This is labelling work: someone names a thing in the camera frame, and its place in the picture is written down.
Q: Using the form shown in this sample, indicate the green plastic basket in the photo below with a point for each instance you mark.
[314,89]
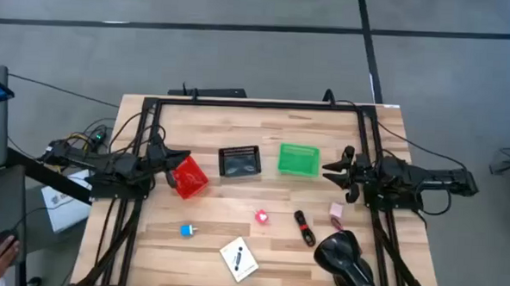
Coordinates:
[299,160]

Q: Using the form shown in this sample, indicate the black computer mouse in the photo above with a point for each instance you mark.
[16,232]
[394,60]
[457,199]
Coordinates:
[1,239]

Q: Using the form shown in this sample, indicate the blue usb charger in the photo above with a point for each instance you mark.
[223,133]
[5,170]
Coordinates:
[186,230]

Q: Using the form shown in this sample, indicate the black aluminium table frame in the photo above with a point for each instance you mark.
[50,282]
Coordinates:
[261,104]

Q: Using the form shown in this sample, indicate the small device with green light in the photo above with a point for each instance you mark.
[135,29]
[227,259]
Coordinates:
[98,136]

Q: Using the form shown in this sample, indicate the black metal bar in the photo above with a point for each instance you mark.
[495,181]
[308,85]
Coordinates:
[46,175]

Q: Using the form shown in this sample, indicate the white card reader box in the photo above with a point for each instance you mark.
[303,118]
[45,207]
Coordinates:
[238,259]

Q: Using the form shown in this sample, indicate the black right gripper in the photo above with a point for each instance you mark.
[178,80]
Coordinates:
[359,173]

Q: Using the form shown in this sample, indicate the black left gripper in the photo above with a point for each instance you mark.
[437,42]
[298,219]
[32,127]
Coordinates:
[159,158]

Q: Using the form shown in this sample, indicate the hot pink usb charger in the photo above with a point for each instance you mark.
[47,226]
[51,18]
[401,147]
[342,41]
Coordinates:
[261,217]

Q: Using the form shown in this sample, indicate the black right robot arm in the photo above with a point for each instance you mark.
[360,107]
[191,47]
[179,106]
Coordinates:
[430,178]

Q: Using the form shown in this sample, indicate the white cardboard box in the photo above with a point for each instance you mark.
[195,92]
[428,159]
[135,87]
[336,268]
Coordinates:
[64,208]

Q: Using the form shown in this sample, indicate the black plastic basket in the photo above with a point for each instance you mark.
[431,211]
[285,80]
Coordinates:
[239,161]

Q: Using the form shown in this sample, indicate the red plastic basket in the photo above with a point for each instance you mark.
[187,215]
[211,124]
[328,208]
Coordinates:
[191,177]

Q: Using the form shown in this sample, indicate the black power strip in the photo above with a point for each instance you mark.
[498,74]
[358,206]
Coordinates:
[210,92]

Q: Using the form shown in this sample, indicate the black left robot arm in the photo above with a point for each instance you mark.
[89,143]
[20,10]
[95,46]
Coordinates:
[116,168]

